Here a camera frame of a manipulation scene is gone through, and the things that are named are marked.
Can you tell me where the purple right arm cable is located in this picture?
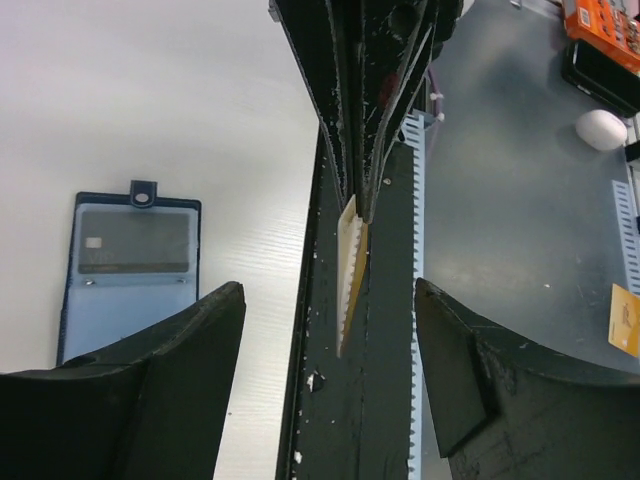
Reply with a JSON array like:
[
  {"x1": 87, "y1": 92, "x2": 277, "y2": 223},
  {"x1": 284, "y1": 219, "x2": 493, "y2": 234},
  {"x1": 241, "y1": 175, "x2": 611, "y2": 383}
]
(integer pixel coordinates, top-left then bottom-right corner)
[{"x1": 424, "y1": 64, "x2": 449, "y2": 151}]

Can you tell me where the gold credit card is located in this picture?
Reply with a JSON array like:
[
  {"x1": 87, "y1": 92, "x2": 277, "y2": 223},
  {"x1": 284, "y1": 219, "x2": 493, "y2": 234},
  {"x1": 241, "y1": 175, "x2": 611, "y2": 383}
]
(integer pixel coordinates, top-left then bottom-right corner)
[{"x1": 336, "y1": 195, "x2": 368, "y2": 358}]

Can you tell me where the gold card on metal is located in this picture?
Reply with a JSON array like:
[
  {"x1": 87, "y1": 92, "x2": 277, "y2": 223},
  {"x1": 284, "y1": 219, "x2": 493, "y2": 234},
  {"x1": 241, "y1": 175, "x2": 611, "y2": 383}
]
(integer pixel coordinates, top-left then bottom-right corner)
[{"x1": 608, "y1": 284, "x2": 639, "y2": 358}]

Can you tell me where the black case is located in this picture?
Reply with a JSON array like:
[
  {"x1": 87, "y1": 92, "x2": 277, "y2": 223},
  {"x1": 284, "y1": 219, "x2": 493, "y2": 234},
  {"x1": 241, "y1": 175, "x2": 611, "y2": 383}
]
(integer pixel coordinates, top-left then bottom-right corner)
[{"x1": 561, "y1": 39, "x2": 639, "y2": 118}]

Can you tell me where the white slotted cable duct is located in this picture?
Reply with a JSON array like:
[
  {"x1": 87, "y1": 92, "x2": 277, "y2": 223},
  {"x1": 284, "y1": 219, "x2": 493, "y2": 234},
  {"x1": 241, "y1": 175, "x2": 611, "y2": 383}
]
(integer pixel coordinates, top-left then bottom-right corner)
[{"x1": 399, "y1": 112, "x2": 436, "y2": 480}]

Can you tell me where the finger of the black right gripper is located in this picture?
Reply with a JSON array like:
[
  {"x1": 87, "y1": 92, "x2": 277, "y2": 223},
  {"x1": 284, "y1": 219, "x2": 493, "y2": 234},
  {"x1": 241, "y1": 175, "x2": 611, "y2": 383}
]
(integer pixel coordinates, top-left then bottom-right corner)
[
  {"x1": 272, "y1": 1, "x2": 353, "y2": 208},
  {"x1": 357, "y1": 1, "x2": 463, "y2": 223}
]

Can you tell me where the black credit card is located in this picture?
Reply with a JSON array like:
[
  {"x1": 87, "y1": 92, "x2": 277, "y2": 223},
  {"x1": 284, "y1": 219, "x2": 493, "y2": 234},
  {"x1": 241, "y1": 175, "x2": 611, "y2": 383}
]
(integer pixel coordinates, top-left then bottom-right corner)
[{"x1": 77, "y1": 211, "x2": 195, "y2": 274}]

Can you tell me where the orange box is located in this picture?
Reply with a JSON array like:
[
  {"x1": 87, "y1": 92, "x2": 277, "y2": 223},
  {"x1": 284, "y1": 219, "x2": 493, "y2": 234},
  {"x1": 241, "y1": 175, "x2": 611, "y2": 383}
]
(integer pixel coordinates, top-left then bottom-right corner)
[{"x1": 562, "y1": 1, "x2": 639, "y2": 63}]

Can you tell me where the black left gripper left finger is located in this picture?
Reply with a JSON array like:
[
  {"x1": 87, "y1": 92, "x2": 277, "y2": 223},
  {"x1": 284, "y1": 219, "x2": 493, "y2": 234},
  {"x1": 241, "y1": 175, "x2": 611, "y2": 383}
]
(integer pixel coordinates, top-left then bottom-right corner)
[{"x1": 1, "y1": 282, "x2": 246, "y2": 479}]

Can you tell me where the blue leather card holder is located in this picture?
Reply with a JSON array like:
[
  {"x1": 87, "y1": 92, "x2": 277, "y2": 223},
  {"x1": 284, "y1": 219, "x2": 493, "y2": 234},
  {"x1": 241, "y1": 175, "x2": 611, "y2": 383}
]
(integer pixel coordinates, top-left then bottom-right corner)
[{"x1": 56, "y1": 180, "x2": 202, "y2": 364}]

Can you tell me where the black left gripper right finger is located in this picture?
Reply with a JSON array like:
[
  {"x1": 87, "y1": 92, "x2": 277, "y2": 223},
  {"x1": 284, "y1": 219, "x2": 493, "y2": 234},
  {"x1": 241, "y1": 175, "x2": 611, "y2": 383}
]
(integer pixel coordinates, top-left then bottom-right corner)
[{"x1": 414, "y1": 279, "x2": 639, "y2": 479}]

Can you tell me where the white earbud case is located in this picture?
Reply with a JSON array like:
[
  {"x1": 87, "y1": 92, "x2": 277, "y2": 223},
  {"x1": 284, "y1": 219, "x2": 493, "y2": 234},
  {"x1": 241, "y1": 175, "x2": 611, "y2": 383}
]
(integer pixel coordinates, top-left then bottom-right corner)
[{"x1": 575, "y1": 109, "x2": 628, "y2": 152}]

